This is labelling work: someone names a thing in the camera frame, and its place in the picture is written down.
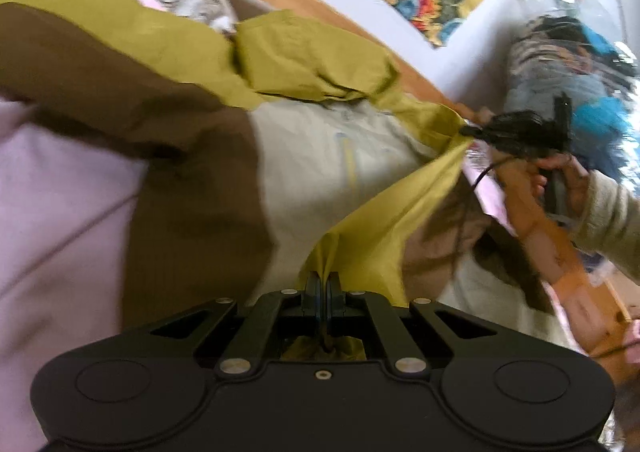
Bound pink bed sheet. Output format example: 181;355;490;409
0;0;571;452

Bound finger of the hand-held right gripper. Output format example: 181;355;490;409
459;124;496;143

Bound person's right hand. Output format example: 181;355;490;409
530;152;596;230

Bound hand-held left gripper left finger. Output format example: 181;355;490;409
147;272;325;378

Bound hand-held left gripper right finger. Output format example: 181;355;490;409
325;272;501;378

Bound yellow brown beige jacket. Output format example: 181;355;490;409
0;0;556;363

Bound black cable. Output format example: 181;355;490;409
470;154;516;193

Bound clear bag of clothes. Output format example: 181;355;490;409
505;0;640;193

